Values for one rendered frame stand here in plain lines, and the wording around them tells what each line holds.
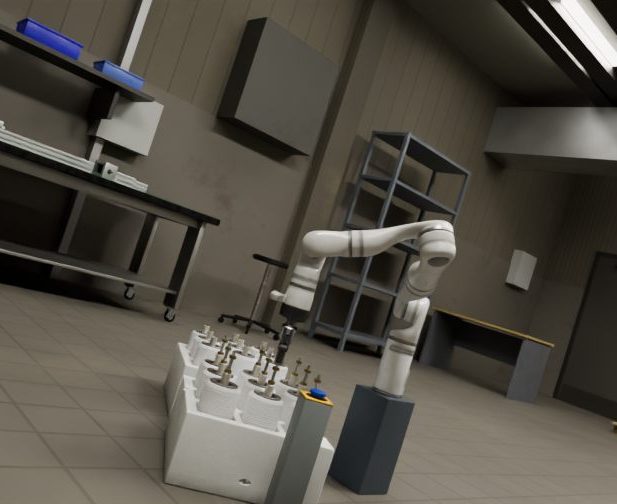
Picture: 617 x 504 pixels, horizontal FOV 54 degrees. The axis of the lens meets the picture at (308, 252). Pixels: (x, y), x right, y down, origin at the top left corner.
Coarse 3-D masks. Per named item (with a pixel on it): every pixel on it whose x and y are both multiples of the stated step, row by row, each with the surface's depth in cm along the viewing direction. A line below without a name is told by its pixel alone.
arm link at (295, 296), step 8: (288, 288) 159; (296, 288) 157; (272, 296) 156; (280, 296) 157; (288, 296) 158; (296, 296) 157; (304, 296) 157; (312, 296) 159; (288, 304) 157; (296, 304) 156; (304, 304) 157
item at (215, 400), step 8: (208, 384) 154; (208, 392) 153; (216, 392) 152; (224, 392) 152; (232, 392) 153; (240, 392) 157; (200, 400) 155; (208, 400) 152; (216, 400) 152; (224, 400) 152; (232, 400) 153; (200, 408) 153; (208, 408) 152; (216, 408) 152; (224, 408) 152; (232, 408) 154; (224, 416) 153; (232, 416) 156
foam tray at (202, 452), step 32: (192, 384) 176; (192, 416) 148; (192, 448) 148; (224, 448) 150; (256, 448) 151; (320, 448) 155; (192, 480) 148; (224, 480) 150; (256, 480) 152; (320, 480) 155
